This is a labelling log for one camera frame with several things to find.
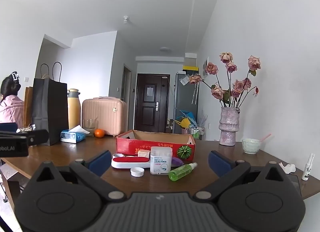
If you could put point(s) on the wall picture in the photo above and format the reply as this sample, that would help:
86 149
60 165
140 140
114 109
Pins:
205 67

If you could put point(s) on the crumpled white tissue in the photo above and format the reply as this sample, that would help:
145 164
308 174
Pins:
288 168

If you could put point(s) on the wooden side door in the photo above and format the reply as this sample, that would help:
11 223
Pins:
126 84

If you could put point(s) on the orange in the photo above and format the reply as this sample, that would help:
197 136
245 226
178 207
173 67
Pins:
99 133

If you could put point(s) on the dark brown entrance door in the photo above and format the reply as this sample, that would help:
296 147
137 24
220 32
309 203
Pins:
151 107

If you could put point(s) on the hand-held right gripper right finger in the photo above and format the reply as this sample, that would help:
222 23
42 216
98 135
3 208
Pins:
220 164

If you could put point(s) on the yellow thermos flask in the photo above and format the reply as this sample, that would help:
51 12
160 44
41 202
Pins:
73 112

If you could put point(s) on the pink textured vase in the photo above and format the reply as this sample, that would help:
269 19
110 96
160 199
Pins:
228 127

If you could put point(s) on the grey refrigerator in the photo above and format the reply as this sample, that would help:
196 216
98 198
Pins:
182 97

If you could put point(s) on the silver snack packet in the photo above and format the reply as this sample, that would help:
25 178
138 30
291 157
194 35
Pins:
25 129

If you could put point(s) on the yellow and black box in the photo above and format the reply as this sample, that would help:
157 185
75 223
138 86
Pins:
190 68

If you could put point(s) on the black smartphone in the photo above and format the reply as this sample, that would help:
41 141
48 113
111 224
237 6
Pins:
295 184

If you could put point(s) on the clear drinking glass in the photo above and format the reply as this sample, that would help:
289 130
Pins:
88 125

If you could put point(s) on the small white green tube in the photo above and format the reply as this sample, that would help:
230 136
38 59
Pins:
178 174

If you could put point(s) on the clear plastic bag of swabs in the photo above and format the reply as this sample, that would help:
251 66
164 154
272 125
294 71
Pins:
161 162

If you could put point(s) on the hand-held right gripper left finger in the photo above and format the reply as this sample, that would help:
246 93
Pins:
100 163

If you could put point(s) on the pink spoon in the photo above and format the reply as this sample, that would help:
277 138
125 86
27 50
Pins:
265 137

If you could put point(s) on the ceiling sprinkler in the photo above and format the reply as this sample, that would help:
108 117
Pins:
125 19

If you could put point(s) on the pink plastic bin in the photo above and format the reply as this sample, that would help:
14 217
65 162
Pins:
184 131

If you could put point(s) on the red cardboard box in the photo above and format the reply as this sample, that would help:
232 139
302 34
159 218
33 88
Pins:
145 145

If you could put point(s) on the brown paper bag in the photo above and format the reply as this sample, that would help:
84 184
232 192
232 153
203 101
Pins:
28 107

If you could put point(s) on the pale green bowl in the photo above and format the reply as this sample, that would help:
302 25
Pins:
250 146

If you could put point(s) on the small beige box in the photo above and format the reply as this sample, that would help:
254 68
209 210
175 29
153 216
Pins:
144 152

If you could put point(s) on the blue tissue pack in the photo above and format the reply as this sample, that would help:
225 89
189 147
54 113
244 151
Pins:
72 137

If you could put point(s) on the white round lid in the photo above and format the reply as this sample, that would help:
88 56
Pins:
137 172

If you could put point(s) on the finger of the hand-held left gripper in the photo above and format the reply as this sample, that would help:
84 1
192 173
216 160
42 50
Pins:
37 137

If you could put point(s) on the black paper bag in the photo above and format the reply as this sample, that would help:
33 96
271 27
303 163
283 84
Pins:
50 112

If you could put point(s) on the round ceiling light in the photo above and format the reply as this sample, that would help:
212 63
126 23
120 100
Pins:
165 49

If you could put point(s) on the clear tape roll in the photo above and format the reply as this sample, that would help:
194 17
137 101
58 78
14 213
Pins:
118 155

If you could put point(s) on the red and white case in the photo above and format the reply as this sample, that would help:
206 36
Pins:
125 164

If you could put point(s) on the small white spray bottle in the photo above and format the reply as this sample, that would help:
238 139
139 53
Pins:
307 172

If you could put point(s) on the pink hard-shell suitcase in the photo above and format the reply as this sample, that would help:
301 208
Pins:
105 117

